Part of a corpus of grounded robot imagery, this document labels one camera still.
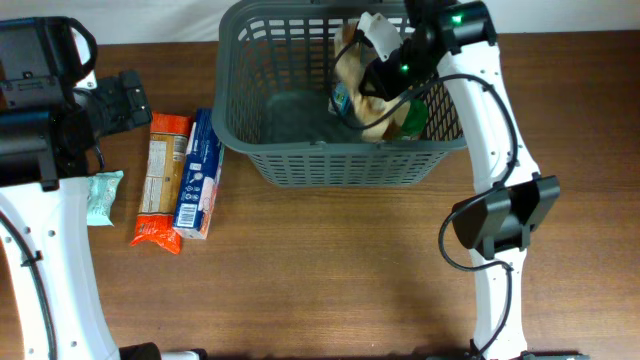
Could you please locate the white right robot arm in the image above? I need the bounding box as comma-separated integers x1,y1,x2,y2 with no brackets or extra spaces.
355,1,560,359

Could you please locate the blue biscuit box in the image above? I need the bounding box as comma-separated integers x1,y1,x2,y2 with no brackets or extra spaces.
173,108,224,240

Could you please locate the beige brown snack bag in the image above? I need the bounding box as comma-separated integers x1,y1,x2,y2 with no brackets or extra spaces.
335,44,410,142

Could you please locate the green lid jar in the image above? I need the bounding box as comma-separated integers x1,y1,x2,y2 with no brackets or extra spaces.
393,99,429,141

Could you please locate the blue round tin can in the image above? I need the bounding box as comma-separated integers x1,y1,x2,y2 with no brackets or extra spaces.
328,82,351,116

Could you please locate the orange biscuit packet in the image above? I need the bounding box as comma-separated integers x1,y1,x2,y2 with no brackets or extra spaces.
130,112,193,254

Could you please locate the mint green snack pouch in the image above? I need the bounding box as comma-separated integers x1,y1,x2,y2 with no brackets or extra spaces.
87,170,124,226

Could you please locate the grey plastic basket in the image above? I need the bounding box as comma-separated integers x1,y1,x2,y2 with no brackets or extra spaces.
212,0,466,187

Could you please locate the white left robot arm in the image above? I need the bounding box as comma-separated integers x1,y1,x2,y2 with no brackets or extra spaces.
1,16,161,359

